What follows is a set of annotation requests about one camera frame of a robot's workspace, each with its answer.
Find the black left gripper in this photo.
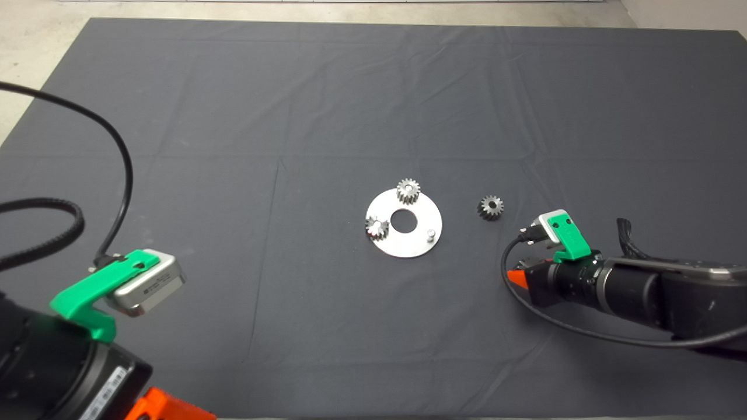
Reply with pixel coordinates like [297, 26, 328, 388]
[0, 312, 217, 420]

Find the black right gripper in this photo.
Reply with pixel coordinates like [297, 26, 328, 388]
[507, 261, 606, 307]

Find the small steel gear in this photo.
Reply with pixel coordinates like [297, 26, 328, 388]
[365, 215, 390, 241]
[477, 195, 505, 221]
[396, 178, 422, 205]

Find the round metal plate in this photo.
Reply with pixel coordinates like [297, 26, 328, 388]
[365, 188, 443, 258]

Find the dark grey table cloth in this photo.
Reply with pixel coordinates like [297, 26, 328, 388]
[0, 17, 747, 418]

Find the right silver camera box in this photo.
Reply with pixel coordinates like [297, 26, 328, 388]
[537, 209, 570, 246]

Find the silver camera box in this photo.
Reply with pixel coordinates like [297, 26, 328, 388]
[537, 209, 570, 246]
[108, 254, 186, 319]

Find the right green camera mount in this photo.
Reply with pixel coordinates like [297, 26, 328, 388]
[551, 214, 602, 263]

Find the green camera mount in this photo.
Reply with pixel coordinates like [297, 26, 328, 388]
[50, 250, 159, 343]
[551, 214, 602, 263]

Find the black corrugated cable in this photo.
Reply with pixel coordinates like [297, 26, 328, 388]
[0, 198, 85, 272]
[617, 218, 654, 260]

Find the left silver camera box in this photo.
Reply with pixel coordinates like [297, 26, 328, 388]
[108, 254, 186, 319]

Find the smooth black camera cable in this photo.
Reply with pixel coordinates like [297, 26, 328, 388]
[501, 225, 747, 349]
[0, 82, 134, 270]

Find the left green camera mount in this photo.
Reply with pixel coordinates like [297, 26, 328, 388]
[50, 250, 159, 343]

